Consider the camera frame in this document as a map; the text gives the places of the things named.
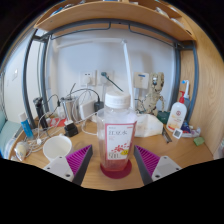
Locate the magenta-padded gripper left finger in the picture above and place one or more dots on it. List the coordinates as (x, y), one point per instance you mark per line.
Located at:
(76, 160)

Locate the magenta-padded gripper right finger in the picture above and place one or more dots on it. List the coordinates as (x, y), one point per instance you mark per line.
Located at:
(148, 160)

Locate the clear bottle with pink drink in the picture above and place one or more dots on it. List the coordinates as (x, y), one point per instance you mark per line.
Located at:
(116, 133)

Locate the white plastic cup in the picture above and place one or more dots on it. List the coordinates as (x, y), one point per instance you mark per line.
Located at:
(57, 148)

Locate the small black block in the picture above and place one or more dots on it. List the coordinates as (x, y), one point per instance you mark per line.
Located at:
(71, 130)

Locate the small white thermometer display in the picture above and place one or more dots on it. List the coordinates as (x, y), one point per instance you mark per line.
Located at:
(177, 133)

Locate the dark green pot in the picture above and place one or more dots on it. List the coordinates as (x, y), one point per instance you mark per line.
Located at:
(163, 117)

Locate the white power brick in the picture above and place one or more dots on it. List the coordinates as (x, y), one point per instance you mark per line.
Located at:
(87, 110)

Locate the white pump bottle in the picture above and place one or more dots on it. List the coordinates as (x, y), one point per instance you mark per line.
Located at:
(176, 116)

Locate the small green block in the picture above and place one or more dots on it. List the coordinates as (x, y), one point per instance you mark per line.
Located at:
(199, 141)

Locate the black power adapter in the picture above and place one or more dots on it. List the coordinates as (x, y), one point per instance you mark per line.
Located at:
(99, 106)

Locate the blue bottle with white cap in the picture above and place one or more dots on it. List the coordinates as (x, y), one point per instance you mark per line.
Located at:
(26, 126)

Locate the black electric shaver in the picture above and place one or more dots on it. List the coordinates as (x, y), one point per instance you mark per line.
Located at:
(40, 111)

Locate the wooden tree-man figurine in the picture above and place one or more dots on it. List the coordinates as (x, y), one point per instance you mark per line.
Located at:
(154, 96)

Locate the white blue electric toothbrush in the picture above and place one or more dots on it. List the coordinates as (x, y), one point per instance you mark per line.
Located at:
(185, 88)

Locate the white desk lamp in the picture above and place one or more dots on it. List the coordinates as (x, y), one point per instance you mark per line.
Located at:
(128, 73)

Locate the wooden shelf unit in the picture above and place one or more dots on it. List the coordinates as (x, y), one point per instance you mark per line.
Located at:
(113, 15)

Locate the white wall panel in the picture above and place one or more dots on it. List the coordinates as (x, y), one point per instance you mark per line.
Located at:
(141, 80)

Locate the white wall socket with plug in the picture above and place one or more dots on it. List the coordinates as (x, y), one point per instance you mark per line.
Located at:
(106, 78)

